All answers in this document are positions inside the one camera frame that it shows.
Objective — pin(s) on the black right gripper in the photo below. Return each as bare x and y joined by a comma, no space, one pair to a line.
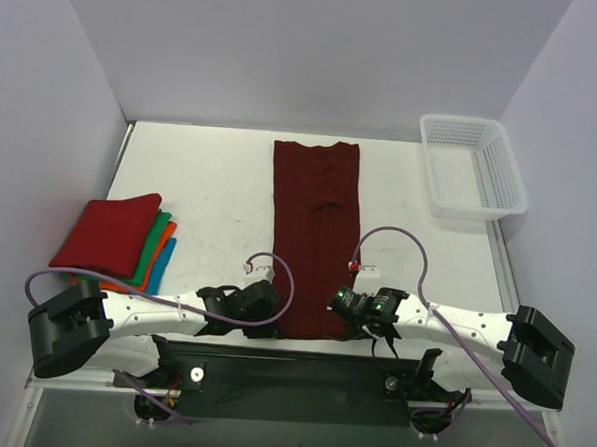
338,301

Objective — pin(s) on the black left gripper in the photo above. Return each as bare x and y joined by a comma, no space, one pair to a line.
267,307

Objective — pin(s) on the dark red t shirt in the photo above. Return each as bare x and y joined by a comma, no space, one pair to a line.
316,228

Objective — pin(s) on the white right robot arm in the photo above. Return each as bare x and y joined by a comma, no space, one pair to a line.
534,355

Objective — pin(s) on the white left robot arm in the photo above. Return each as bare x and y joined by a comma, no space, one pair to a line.
86,325

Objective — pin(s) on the folded blue t shirt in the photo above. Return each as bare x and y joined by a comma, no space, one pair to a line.
160,265

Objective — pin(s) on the folded orange t shirt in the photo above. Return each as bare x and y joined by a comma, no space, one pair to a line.
160,232

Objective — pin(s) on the folded green t shirt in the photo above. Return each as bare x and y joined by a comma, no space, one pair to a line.
123,245

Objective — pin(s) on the folded red t shirt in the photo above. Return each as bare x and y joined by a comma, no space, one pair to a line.
109,235

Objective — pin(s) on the white plastic basket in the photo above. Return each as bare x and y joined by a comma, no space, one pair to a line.
471,169

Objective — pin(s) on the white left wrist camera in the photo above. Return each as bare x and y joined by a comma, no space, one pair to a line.
257,271

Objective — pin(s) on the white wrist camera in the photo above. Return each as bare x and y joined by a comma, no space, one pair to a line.
257,271
358,270

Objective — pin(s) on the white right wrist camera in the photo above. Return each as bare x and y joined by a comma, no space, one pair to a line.
358,270

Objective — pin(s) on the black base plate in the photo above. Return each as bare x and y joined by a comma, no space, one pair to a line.
211,381

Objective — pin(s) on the aluminium rail frame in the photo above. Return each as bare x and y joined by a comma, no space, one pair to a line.
449,377

